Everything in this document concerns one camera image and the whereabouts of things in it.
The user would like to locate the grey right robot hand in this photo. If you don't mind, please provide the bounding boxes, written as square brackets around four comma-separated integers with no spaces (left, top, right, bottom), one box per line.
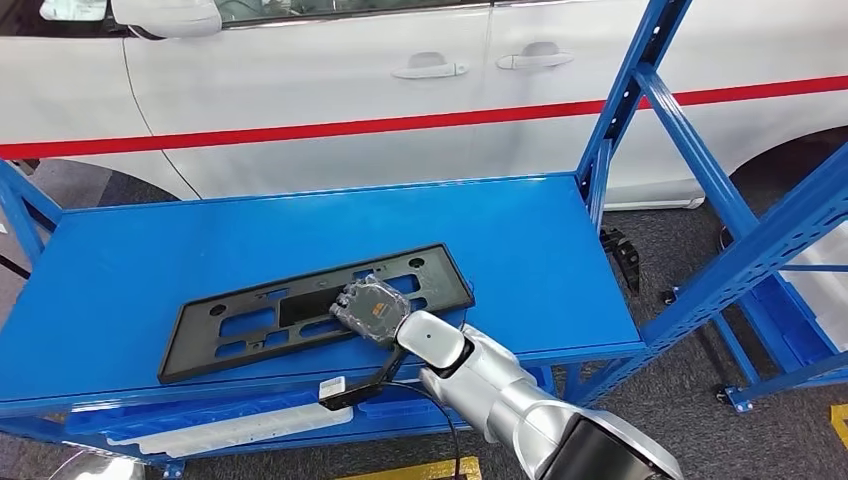
[329,273,413,347]

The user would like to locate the black plastic license plate bracket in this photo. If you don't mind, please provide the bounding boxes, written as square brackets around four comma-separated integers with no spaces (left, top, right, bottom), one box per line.
[157,243,476,386]

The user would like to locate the white plastic storage bin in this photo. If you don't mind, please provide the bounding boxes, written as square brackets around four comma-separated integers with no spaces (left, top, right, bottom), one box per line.
[781,221,848,333]
[105,402,354,460]

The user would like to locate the white car with red stripe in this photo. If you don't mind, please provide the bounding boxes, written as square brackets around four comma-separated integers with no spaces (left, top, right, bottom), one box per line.
[0,0,848,211]

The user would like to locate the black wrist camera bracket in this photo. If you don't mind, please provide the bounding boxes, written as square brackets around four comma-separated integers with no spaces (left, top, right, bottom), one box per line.
[321,343,410,413]

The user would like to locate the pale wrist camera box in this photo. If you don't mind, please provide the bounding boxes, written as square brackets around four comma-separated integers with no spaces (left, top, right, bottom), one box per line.
[317,375,349,401]

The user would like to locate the black camera cable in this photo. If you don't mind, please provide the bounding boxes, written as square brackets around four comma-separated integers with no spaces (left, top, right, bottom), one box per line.
[380,380,463,480]

